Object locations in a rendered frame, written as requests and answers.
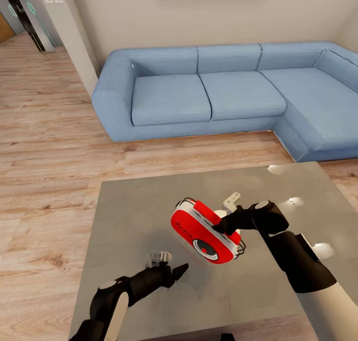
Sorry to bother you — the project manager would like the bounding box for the radio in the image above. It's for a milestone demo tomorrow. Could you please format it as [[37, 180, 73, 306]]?
[[171, 199, 242, 264]]

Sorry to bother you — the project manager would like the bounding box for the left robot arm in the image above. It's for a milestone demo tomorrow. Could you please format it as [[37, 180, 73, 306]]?
[[69, 251, 189, 341]]

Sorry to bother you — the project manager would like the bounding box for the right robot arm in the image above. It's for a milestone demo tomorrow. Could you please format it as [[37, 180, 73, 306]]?
[[212, 192, 358, 341]]

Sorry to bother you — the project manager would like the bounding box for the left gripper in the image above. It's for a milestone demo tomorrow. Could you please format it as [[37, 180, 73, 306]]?
[[138, 261, 189, 297]]

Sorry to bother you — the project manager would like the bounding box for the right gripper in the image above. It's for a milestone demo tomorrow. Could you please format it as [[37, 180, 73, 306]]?
[[212, 205, 246, 236]]

